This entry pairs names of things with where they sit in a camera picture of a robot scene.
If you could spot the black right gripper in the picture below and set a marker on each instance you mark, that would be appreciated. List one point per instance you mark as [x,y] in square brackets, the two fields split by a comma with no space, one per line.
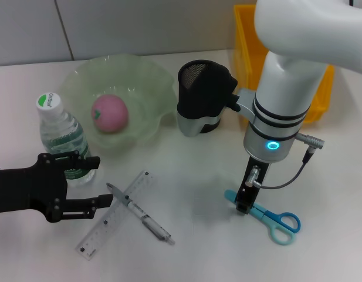
[251,188]

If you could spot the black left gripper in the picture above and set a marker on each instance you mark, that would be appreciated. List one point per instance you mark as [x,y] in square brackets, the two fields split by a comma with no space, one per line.
[28,189]

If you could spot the blue scissors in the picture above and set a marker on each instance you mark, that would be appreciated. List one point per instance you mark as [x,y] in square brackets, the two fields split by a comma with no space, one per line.
[258,211]

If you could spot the clear green-label water bottle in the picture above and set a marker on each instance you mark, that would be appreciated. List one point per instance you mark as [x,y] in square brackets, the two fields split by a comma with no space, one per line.
[63,138]

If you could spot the pink toy peach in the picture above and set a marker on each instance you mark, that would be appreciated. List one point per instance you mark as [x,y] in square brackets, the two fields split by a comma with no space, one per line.
[110,113]

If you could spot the clear plastic ruler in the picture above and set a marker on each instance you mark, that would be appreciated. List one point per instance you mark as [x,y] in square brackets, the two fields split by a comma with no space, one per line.
[98,232]

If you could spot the grey transparent pen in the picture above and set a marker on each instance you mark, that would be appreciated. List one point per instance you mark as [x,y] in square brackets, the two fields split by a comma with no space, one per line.
[148,220]

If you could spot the green wavy glass fruit bowl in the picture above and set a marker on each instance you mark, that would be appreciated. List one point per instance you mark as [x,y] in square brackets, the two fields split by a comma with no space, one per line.
[145,97]

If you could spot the black mesh pen holder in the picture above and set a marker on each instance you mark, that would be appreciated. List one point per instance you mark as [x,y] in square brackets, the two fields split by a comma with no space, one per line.
[191,73]

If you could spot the yellow plastic bin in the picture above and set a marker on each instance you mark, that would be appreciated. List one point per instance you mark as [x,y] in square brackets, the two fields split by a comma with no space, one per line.
[245,44]

